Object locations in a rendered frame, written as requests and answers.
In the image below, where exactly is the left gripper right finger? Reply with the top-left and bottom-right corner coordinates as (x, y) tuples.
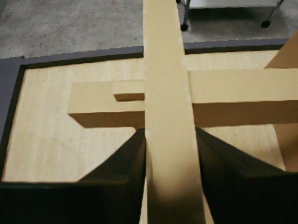
(195, 127), (298, 224)

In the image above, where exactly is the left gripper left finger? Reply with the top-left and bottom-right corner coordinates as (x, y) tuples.
(0, 128), (146, 224)

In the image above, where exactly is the tan wooden board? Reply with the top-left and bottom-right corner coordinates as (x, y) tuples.
(264, 29), (298, 172)
(143, 0), (206, 224)

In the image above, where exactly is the tan flat wooden rail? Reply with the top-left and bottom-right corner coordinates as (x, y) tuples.
(67, 69), (298, 129)

